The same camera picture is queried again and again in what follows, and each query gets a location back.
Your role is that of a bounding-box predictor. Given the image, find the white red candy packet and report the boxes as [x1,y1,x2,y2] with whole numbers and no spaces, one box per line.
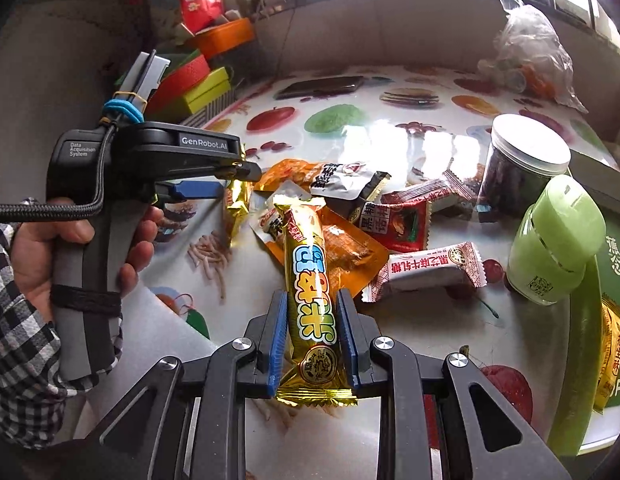
[362,241,487,304]

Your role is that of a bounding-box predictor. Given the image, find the green jar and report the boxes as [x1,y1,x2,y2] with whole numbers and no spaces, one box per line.
[506,175,607,306]

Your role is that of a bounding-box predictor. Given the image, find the black braided cable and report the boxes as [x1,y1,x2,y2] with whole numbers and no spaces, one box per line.
[0,122,118,223]

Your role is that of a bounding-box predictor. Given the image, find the black white striped box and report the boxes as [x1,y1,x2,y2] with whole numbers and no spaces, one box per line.
[182,90,236,128]

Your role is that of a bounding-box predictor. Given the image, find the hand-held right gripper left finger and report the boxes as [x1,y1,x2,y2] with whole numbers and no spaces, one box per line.
[65,289,290,480]

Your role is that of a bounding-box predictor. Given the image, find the yellow orange snack packet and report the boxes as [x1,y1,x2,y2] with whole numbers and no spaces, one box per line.
[592,297,620,415]

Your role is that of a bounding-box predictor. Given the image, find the person's left forearm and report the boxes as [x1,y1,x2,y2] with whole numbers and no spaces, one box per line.
[0,222,123,448]

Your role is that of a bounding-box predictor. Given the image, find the orange snack packet white label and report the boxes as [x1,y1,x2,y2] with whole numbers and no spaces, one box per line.
[254,158,392,211]
[250,182,391,302]

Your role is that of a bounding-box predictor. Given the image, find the black phone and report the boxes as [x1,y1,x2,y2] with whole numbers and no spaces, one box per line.
[275,76,366,101]

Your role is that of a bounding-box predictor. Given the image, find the person's left hand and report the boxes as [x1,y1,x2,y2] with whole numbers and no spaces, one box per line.
[11,199,165,323]

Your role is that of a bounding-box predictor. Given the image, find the red snack packet black label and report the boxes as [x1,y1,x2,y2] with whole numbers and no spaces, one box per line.
[349,191,432,254]

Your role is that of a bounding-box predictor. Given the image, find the green yellow box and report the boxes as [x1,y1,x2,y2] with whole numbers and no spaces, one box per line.
[182,67,231,116]

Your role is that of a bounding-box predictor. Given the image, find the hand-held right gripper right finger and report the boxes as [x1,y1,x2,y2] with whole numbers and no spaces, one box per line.
[336,289,573,480]

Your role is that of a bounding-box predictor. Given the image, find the red green box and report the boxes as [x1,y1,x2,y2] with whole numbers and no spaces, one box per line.
[145,52,211,111]

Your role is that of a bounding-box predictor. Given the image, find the clear plastic bag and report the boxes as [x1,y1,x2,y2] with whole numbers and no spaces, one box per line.
[477,0,588,113]

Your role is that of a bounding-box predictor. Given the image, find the long yellow snack bar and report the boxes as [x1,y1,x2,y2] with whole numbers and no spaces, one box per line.
[272,195,358,407]

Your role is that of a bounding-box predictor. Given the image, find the clear jar white lid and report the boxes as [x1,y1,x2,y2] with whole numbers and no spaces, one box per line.
[477,114,572,221]

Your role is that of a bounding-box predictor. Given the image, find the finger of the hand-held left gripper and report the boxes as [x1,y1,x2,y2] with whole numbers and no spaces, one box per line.
[154,179,226,205]
[190,157,264,184]

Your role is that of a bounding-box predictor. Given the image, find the green cardboard box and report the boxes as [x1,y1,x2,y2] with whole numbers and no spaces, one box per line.
[555,149,620,458]

